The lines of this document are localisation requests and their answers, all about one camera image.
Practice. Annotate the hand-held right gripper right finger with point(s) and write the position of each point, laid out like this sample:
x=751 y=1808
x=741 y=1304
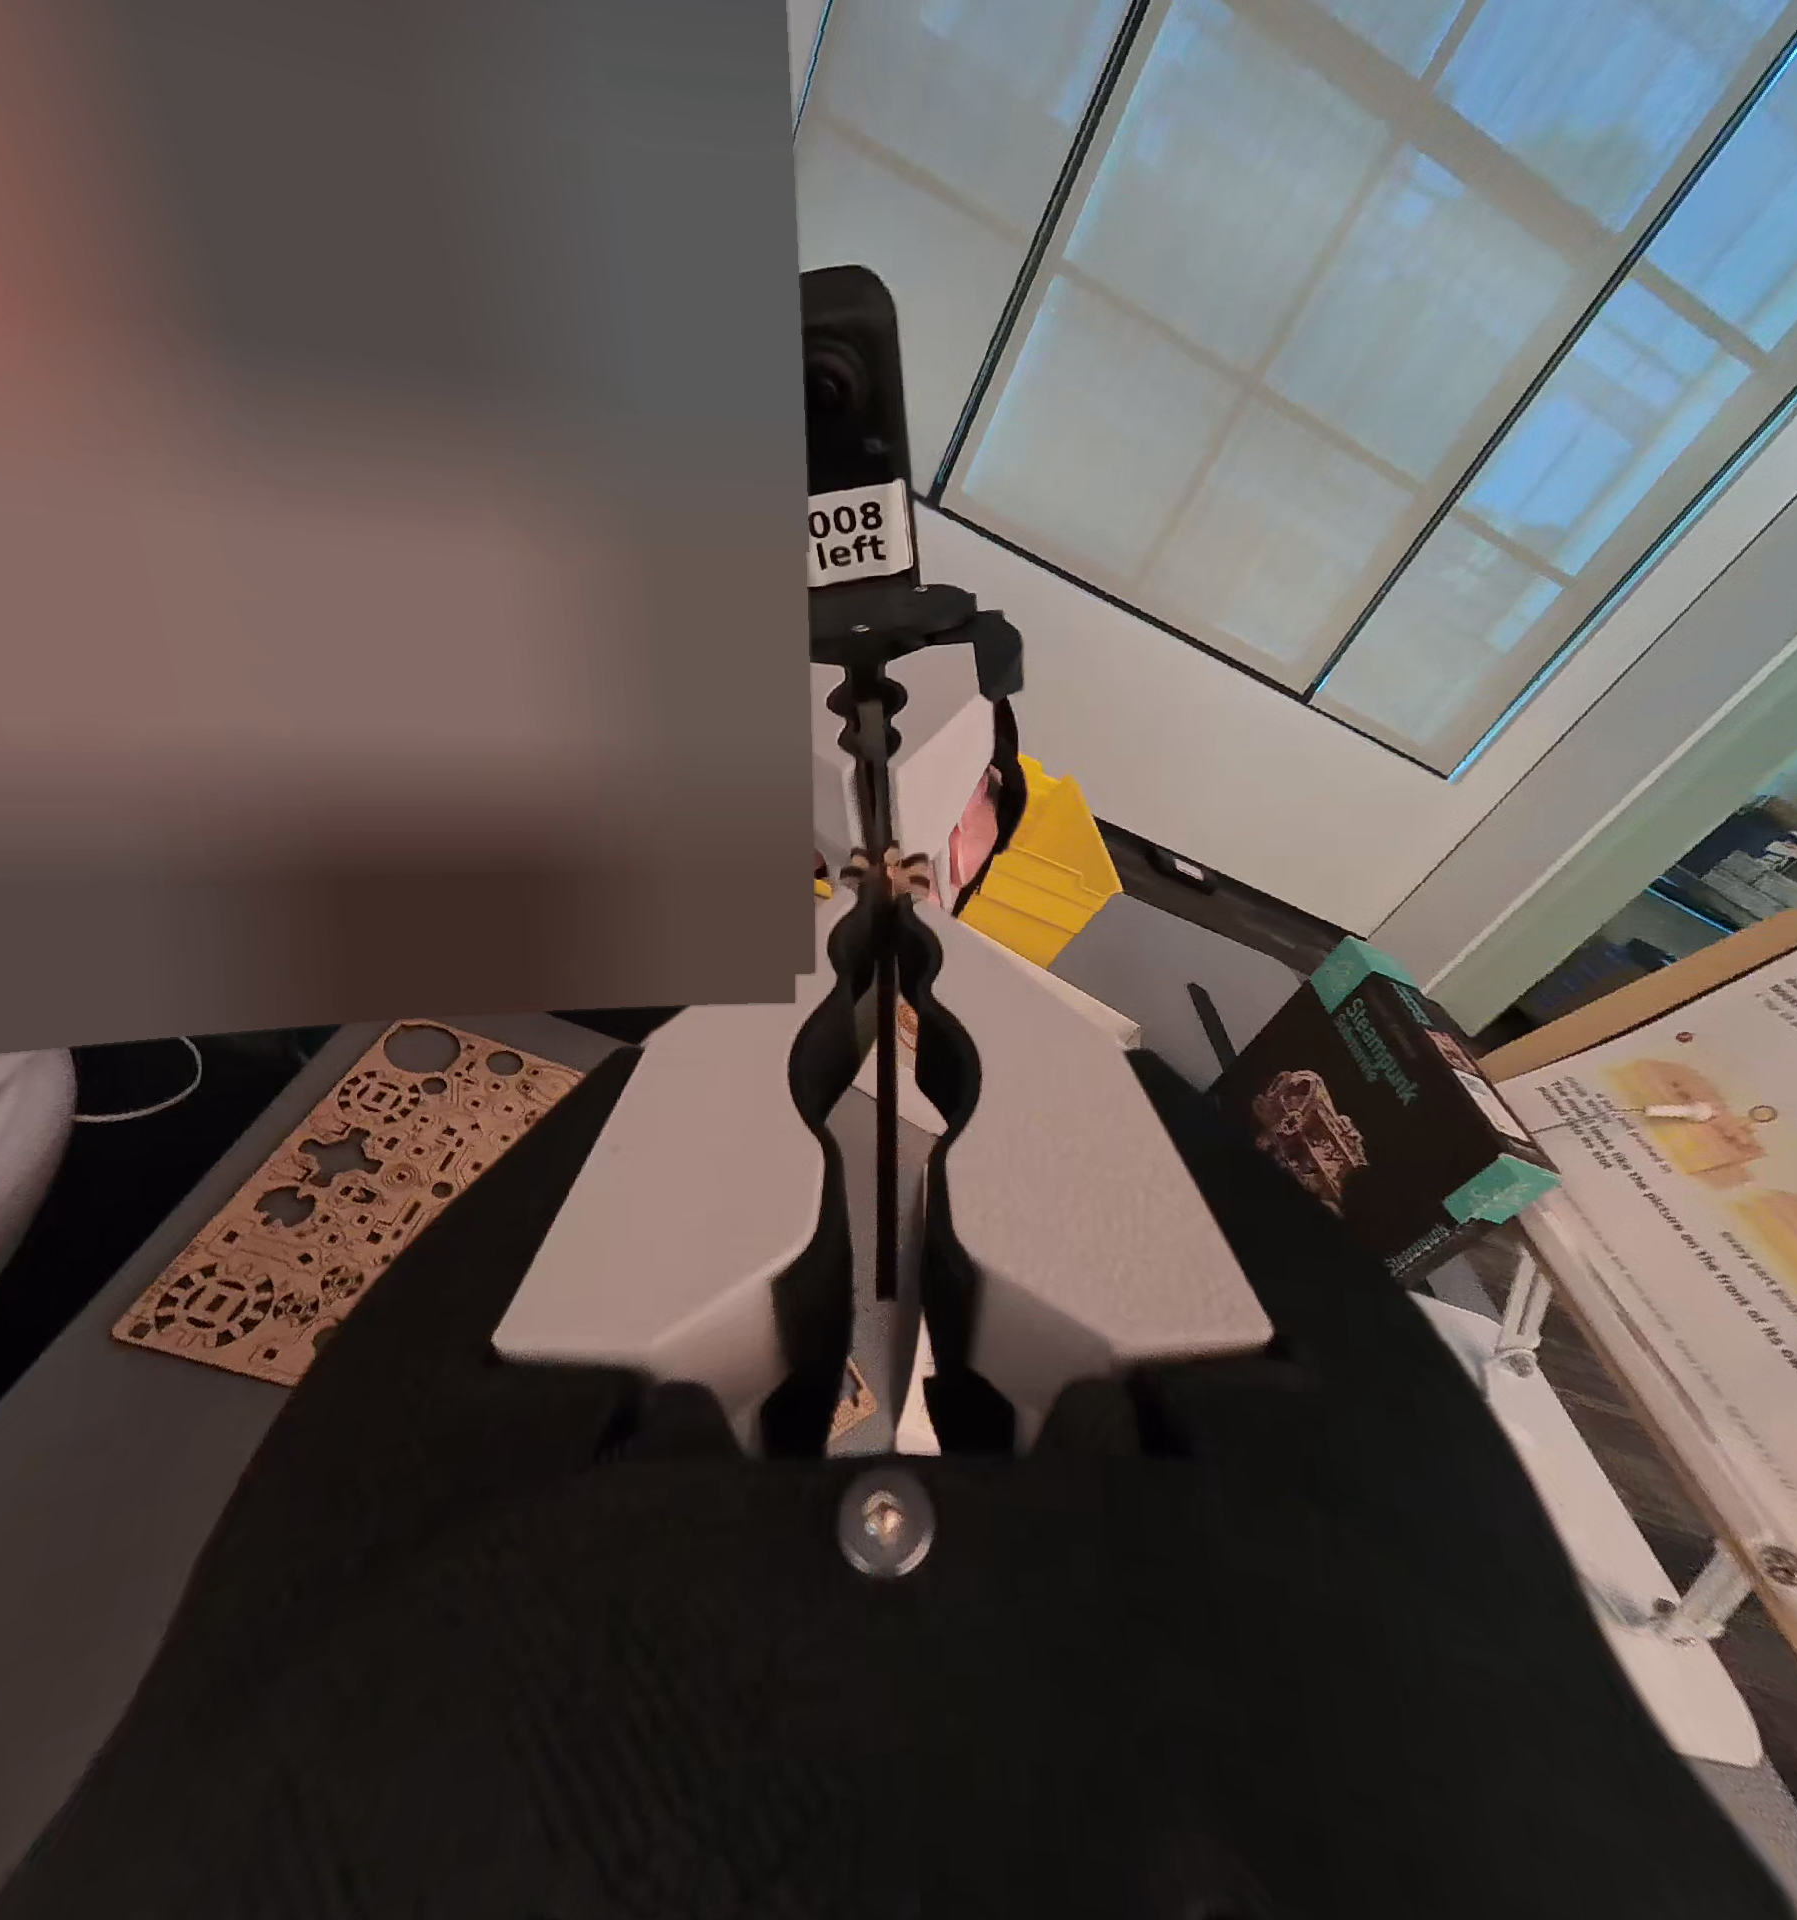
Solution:
x=1109 y=1201

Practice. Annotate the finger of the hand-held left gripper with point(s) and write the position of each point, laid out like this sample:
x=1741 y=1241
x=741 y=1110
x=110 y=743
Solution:
x=834 y=810
x=947 y=780

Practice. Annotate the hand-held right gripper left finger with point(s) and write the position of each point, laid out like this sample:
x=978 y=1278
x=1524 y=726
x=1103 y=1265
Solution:
x=659 y=1201

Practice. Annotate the small wooden gear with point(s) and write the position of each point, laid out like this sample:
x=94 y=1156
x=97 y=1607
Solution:
x=904 y=870

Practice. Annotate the dark model kit box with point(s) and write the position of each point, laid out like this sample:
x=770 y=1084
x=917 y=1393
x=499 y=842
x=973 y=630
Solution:
x=1363 y=1125

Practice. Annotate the laser-cut wooden parts sheet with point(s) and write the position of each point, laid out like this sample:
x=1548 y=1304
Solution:
x=389 y=1184

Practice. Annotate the person's left hand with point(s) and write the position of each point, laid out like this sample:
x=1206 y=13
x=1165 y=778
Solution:
x=973 y=848

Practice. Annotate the yellow plastic bin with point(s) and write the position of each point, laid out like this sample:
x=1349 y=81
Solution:
x=1055 y=884

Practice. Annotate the small wooden cutout piece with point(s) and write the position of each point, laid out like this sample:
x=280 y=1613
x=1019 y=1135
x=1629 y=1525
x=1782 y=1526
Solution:
x=853 y=1411

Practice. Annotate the large grid window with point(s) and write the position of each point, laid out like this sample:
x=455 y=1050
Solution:
x=1286 y=300

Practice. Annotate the printed instruction sheet board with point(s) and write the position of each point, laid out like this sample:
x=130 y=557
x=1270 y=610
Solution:
x=1707 y=1321

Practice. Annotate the dark shelf unit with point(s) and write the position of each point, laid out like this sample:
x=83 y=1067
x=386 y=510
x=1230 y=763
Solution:
x=1737 y=870

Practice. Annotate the wall outlet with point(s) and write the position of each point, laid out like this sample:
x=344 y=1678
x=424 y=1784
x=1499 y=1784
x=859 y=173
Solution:
x=1182 y=870

